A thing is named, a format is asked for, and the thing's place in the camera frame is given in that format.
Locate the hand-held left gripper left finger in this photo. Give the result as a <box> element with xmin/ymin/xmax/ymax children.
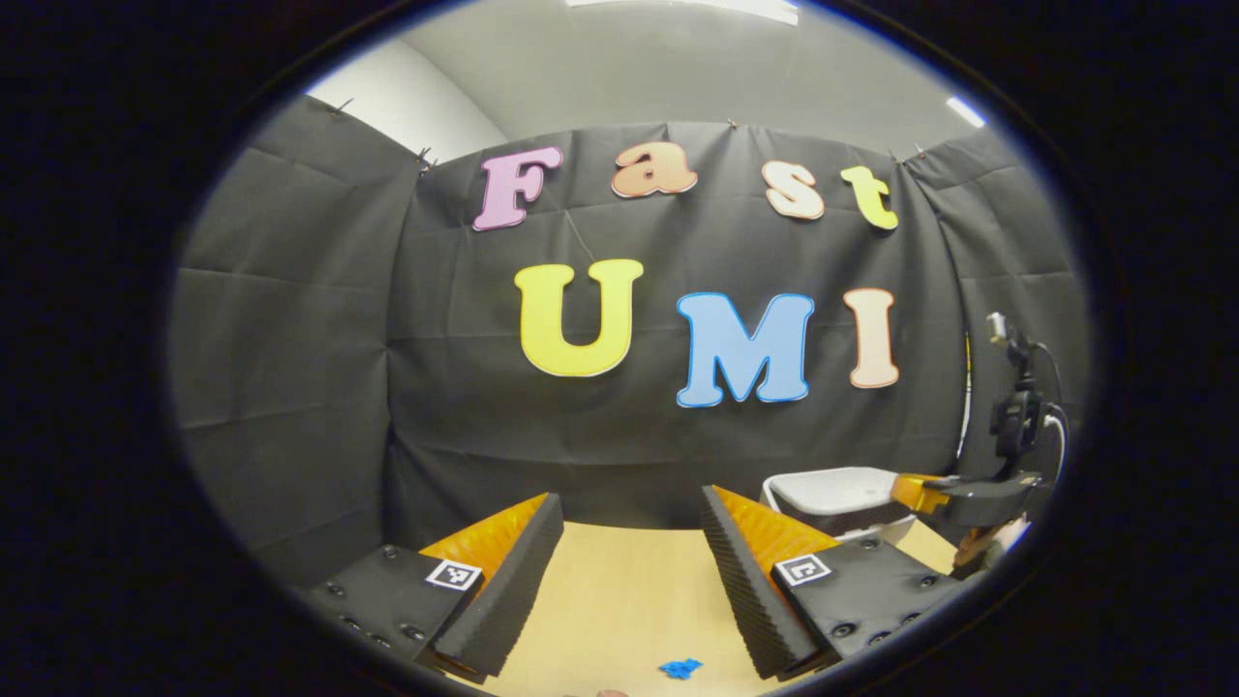
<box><xmin>310</xmin><ymin>492</ymin><xmax>565</xmax><ymax>683</ymax></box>

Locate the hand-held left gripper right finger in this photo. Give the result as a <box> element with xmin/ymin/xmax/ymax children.
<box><xmin>700</xmin><ymin>484</ymin><xmax>969</xmax><ymax>682</ymax></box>

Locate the white desktop garbage bin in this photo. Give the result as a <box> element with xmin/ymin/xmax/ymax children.
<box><xmin>760</xmin><ymin>467</ymin><xmax>921</xmax><ymax>543</ymax></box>

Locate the wooden desktop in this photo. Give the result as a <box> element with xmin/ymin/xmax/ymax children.
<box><xmin>416</xmin><ymin>518</ymin><xmax>959</xmax><ymax>697</ymax></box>

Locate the black backdrop cloth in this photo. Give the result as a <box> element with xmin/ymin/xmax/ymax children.
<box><xmin>169</xmin><ymin>97</ymin><xmax>1095</xmax><ymax>582</ymax></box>

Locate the long ceiling light panel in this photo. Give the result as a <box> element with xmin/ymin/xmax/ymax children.
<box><xmin>566</xmin><ymin>0</ymin><xmax>801</xmax><ymax>26</ymax></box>

